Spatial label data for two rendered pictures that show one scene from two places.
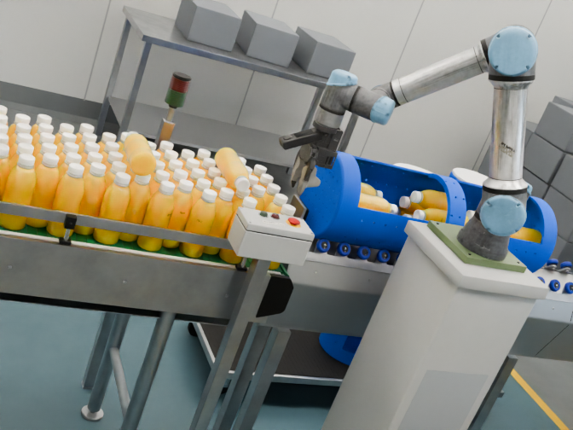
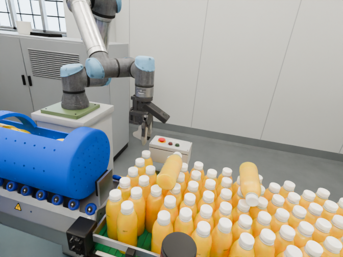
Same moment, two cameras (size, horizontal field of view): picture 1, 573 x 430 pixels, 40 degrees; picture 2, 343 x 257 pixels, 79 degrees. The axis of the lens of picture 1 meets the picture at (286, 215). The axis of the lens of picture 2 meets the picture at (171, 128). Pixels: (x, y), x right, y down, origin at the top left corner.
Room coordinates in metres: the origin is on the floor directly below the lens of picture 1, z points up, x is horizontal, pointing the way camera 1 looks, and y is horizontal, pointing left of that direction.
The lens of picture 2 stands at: (2.69, 0.61, 1.60)
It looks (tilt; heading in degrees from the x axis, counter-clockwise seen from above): 24 degrees down; 220
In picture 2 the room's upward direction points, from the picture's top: 5 degrees clockwise
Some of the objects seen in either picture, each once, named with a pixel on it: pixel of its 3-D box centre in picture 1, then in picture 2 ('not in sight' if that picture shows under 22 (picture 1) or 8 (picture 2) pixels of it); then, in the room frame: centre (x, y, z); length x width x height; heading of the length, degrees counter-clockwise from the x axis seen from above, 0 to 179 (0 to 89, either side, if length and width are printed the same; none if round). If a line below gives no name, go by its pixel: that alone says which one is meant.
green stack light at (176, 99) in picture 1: (176, 96); not in sight; (2.48, 0.47, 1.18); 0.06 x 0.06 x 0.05
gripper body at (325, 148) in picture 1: (321, 144); (142, 109); (2.14, -0.02, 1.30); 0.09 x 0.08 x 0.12; 117
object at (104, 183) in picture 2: (295, 218); (103, 186); (2.33, -0.03, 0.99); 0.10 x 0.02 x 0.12; 27
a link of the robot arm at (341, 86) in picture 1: (339, 91); (144, 71); (2.14, -0.02, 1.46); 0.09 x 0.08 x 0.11; 80
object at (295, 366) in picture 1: (345, 360); not in sight; (3.24, -0.50, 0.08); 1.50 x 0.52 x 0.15; 119
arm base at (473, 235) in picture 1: (488, 232); (74, 97); (2.18, -0.56, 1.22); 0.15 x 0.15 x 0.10
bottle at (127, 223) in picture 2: not in sight; (127, 228); (2.39, 0.20, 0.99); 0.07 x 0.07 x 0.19
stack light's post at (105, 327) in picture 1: (124, 262); not in sight; (2.48, 0.47, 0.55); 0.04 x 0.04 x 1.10; 27
